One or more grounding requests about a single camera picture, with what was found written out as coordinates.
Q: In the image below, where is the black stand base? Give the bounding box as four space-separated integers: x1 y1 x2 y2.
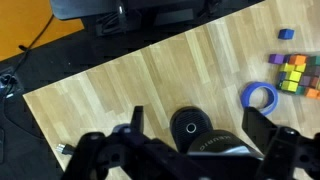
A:
49 0 221 37

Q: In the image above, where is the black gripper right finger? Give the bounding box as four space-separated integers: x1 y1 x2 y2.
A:
241 106 320 180

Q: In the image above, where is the large orange floor mat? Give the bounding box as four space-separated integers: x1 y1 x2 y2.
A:
0 0 85 63

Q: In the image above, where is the clear plastic jar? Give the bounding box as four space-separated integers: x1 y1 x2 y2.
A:
274 53 320 100

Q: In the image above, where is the orange wooden cube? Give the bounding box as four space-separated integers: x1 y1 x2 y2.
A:
288 54 308 66
304 87 320 99

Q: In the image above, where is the black Keurig coffee maker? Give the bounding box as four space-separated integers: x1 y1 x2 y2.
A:
169 105 264 161

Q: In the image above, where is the blue masking tape roll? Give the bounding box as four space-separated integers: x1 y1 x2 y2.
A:
240 81 279 117

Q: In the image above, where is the blue wooden cube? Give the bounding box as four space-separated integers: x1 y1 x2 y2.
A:
278 28 296 41

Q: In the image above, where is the yellow wooden cube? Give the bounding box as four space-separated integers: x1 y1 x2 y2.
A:
286 70 303 83
295 63 307 73
280 80 299 93
279 63 296 73

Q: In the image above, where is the purple wooden cube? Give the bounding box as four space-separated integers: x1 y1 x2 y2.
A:
268 53 285 65

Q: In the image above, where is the black floor cable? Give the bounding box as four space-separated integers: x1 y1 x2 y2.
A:
0 13 56 101

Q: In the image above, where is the black coffee maker power cord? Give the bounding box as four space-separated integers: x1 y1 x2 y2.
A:
55 143 76 156

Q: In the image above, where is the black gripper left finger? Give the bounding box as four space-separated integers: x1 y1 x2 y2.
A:
61 105 158 180

